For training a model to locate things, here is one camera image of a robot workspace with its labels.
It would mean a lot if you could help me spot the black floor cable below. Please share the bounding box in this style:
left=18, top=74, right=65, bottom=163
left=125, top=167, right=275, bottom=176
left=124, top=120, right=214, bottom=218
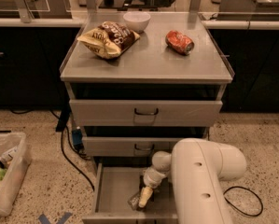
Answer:
left=9, top=108, right=96, bottom=192
left=222, top=185, right=265, bottom=218

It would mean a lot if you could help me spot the top grey drawer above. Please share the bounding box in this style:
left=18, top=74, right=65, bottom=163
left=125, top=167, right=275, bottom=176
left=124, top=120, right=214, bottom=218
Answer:
left=70, top=99, right=222, bottom=127

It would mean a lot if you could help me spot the clear plastic water bottle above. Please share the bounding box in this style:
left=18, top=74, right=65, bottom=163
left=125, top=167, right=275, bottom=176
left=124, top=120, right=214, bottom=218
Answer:
left=128, top=191, right=141, bottom=210

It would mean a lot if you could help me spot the bottom grey drawer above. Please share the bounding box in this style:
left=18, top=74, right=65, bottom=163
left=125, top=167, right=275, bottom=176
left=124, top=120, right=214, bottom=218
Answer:
left=82, top=163, right=178, bottom=224

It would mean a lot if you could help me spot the yellow brown chip bag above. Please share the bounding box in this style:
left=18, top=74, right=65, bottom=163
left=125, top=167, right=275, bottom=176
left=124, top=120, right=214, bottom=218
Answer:
left=77, top=21, right=140, bottom=60

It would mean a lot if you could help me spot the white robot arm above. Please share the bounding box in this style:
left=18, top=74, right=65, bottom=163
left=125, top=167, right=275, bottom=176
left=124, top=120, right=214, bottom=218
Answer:
left=138, top=138, right=246, bottom=224

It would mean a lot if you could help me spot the black floor cable right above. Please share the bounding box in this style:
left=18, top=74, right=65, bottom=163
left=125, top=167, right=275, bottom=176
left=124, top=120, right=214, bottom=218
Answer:
left=222, top=185, right=265, bottom=218

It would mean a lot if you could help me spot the middle grey drawer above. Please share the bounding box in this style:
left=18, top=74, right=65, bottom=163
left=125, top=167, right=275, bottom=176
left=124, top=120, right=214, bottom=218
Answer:
left=82, top=137, right=180, bottom=157

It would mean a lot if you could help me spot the grey drawer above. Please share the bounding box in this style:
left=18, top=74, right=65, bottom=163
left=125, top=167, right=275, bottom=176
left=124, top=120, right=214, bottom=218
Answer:
left=70, top=99, right=222, bottom=127
left=82, top=137, right=180, bottom=157
left=82, top=163, right=178, bottom=224

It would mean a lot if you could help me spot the black floor cable left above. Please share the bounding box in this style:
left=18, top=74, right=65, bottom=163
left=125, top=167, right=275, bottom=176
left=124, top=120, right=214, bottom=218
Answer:
left=9, top=108, right=96, bottom=192

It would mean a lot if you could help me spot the blue power adapter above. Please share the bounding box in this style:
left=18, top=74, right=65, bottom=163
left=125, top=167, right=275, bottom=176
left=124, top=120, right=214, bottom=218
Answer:
left=71, top=128, right=83, bottom=150

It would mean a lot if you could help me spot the clear plastic bin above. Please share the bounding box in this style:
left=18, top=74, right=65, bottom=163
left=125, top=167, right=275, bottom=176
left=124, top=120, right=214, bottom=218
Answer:
left=0, top=133, right=32, bottom=217

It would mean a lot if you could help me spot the crushed red soda can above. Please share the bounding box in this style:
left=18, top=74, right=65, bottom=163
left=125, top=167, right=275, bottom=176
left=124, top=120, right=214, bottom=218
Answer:
left=165, top=30, right=194, bottom=55

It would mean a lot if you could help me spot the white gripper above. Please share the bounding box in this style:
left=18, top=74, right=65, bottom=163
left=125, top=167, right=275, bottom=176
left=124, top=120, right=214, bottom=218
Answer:
left=138, top=166, right=170, bottom=208

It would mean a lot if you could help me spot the white bowl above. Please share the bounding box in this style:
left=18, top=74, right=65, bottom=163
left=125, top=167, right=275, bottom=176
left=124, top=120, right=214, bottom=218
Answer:
left=123, top=11, right=151, bottom=33

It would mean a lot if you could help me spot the grey metal drawer cabinet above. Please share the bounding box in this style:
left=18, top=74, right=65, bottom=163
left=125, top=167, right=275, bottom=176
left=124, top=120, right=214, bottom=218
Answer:
left=59, top=10, right=235, bottom=224

